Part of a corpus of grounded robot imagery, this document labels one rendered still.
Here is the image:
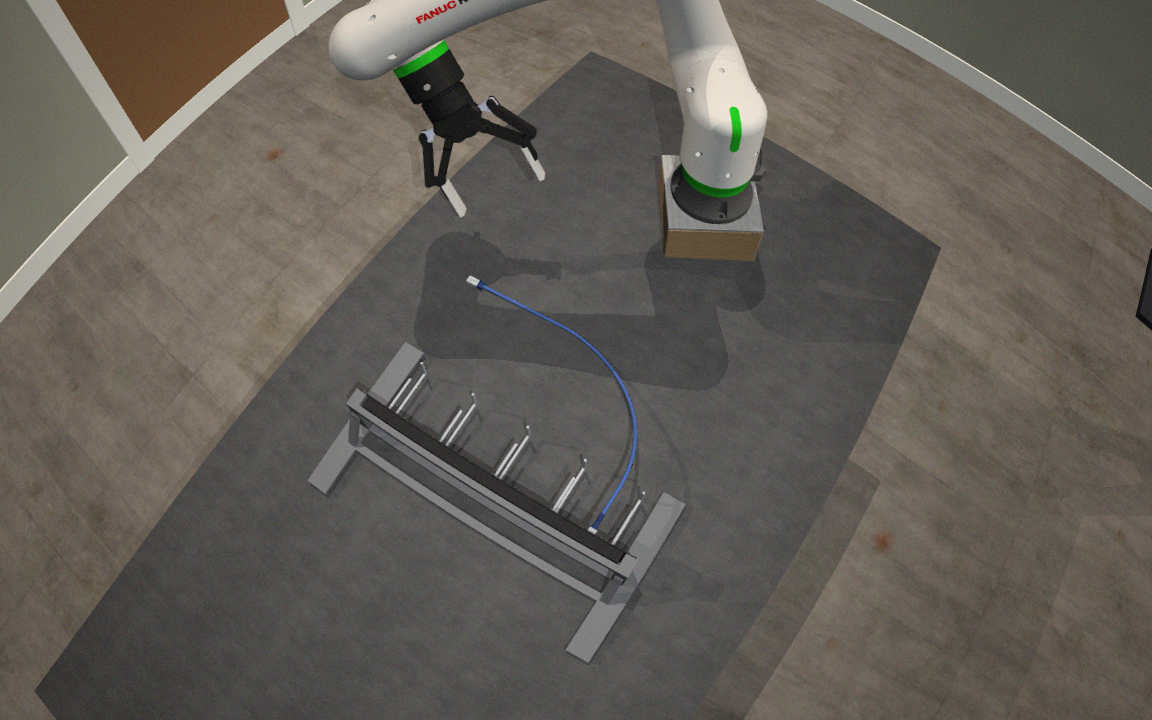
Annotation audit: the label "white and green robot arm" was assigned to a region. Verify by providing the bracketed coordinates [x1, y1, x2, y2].
[329, 0, 767, 223]

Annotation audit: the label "blue patch cord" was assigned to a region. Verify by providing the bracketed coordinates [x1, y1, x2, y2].
[482, 285, 637, 521]

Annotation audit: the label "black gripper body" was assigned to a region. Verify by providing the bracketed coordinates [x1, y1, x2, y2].
[422, 81, 482, 143]

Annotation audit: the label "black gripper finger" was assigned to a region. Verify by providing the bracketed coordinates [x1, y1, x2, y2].
[418, 126, 467, 217]
[461, 96, 545, 181]

